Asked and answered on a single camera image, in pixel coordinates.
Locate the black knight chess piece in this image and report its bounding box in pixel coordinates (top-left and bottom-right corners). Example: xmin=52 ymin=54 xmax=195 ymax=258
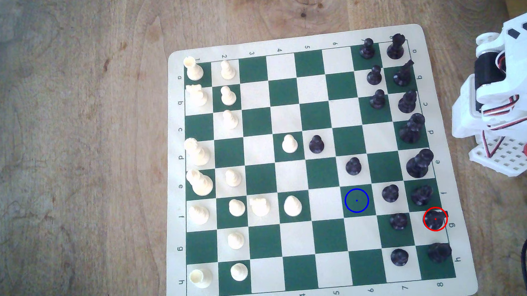
xmin=392 ymin=60 xmax=416 ymax=87
xmin=424 ymin=208 xmax=449 ymax=231

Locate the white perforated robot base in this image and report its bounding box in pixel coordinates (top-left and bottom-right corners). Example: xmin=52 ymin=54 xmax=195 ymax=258
xmin=468 ymin=133 xmax=527 ymax=179

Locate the white pawn chess piece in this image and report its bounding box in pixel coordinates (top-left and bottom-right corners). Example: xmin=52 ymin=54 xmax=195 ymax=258
xmin=230 ymin=263 xmax=249 ymax=282
xmin=220 ymin=60 xmax=236 ymax=80
xmin=282 ymin=134 xmax=299 ymax=154
xmin=228 ymin=198 xmax=246 ymax=218
xmin=227 ymin=232 xmax=245 ymax=250
xmin=220 ymin=85 xmax=237 ymax=107
xmin=225 ymin=169 xmax=243 ymax=188
xmin=283 ymin=195 xmax=303 ymax=217
xmin=222 ymin=109 xmax=240 ymax=130

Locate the green and cream chess mat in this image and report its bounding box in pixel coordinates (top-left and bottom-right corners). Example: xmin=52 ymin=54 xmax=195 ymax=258
xmin=154 ymin=21 xmax=479 ymax=296

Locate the white knight chess piece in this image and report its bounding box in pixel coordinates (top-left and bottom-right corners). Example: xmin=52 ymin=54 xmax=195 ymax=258
xmin=185 ymin=83 xmax=209 ymax=108
xmin=249 ymin=197 xmax=271 ymax=218

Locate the white queen chess piece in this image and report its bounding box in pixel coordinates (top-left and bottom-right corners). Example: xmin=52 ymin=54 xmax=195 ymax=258
xmin=183 ymin=137 xmax=212 ymax=166

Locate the white king chess piece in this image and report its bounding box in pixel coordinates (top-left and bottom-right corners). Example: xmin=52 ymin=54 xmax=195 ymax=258
xmin=186 ymin=169 xmax=215 ymax=197

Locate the white bishop chess piece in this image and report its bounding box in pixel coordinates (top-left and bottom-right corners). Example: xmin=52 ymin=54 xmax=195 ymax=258
xmin=188 ymin=205 xmax=211 ymax=226

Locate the white rook chess piece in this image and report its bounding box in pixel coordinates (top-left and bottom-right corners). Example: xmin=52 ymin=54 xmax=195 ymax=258
xmin=189 ymin=268 xmax=213 ymax=289
xmin=183 ymin=56 xmax=204 ymax=81

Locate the black queen chess piece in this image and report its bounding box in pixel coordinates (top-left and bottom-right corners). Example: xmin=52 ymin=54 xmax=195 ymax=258
xmin=398 ymin=113 xmax=426 ymax=144

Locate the black bishop chess piece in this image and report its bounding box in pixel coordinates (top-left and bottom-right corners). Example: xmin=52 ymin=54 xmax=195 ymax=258
xmin=410 ymin=185 xmax=434 ymax=207
xmin=397 ymin=89 xmax=418 ymax=114

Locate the black king chess piece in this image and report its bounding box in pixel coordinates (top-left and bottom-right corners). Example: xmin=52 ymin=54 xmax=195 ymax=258
xmin=405 ymin=148 xmax=435 ymax=179

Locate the black rook chess piece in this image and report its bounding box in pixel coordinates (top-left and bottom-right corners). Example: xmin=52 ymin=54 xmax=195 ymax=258
xmin=386 ymin=33 xmax=407 ymax=60
xmin=427 ymin=242 xmax=453 ymax=264

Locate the red white base servo wire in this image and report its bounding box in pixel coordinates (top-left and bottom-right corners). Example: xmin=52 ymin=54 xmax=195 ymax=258
xmin=481 ymin=129 xmax=505 ymax=159

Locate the red black white servo wire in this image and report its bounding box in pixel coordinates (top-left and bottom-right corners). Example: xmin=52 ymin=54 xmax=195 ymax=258
xmin=479 ymin=93 xmax=527 ymax=131

